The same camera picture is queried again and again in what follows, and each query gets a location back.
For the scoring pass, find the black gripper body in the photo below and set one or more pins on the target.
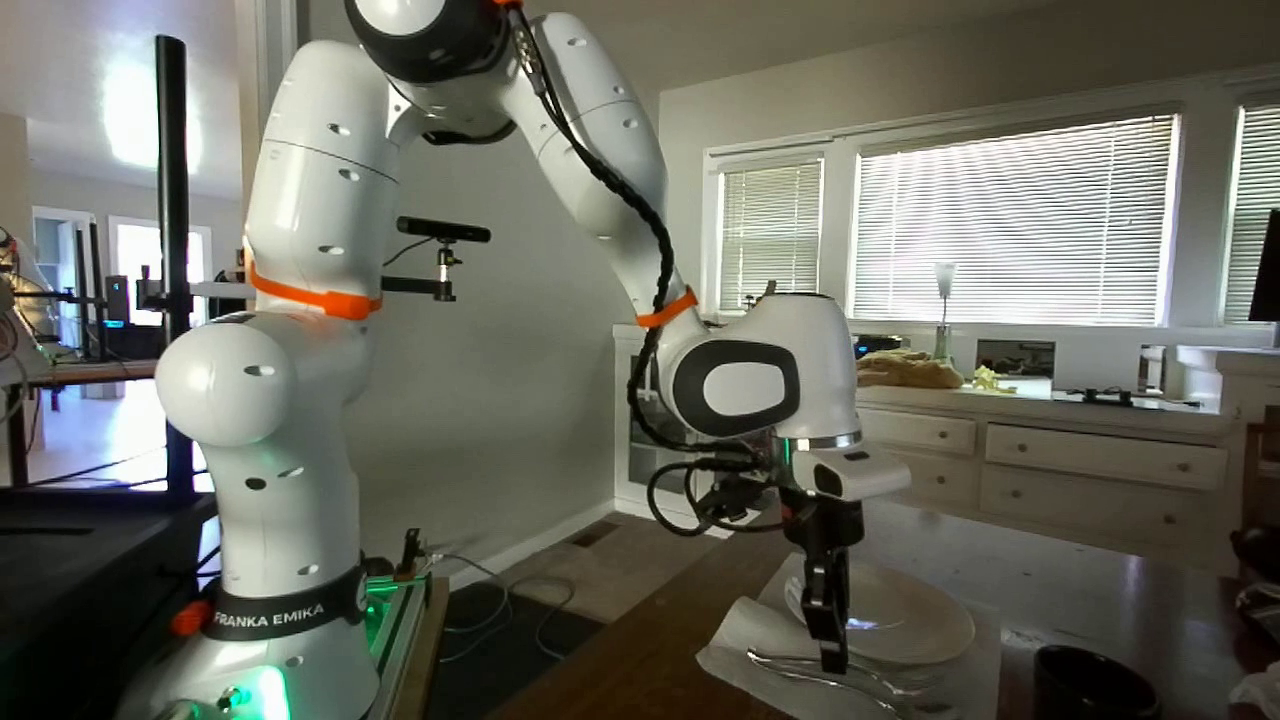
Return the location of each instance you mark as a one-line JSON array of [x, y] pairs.
[[826, 521]]

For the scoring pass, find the silver knife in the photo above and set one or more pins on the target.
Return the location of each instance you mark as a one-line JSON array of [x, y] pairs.
[[772, 660]]

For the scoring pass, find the black monitor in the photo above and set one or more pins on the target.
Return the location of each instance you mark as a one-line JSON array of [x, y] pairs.
[[1264, 267]]

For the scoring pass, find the narrow window with blinds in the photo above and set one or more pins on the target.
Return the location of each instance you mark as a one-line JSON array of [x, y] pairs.
[[772, 234]]

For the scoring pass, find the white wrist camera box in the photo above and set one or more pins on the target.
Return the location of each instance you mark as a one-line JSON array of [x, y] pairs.
[[860, 475]]

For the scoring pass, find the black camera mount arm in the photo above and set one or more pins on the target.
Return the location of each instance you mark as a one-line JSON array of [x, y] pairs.
[[435, 280]]

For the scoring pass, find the white round plate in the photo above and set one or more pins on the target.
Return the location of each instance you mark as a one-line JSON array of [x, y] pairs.
[[922, 622]]

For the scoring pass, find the yellowish basket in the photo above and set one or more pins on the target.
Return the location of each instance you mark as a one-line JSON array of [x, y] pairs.
[[914, 368]]

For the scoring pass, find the black vertical pole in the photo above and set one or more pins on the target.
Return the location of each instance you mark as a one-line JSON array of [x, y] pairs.
[[171, 203]]

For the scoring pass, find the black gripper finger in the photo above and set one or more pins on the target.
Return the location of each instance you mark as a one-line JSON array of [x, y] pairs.
[[839, 626], [812, 585]]

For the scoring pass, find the wide window with blinds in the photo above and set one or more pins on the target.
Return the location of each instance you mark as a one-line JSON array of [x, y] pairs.
[[1013, 221]]

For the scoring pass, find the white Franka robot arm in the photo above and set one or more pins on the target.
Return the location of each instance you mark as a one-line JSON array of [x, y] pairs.
[[315, 174]]

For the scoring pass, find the black mug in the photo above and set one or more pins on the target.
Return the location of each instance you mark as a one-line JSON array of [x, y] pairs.
[[1093, 684]]

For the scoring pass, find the black floor mat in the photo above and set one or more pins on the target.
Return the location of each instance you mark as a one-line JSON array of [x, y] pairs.
[[493, 652]]

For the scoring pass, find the wooden robot mounting board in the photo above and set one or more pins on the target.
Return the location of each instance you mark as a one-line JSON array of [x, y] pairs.
[[427, 642]]

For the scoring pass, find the black stereo camera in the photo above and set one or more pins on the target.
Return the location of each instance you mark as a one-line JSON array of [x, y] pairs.
[[443, 230]]

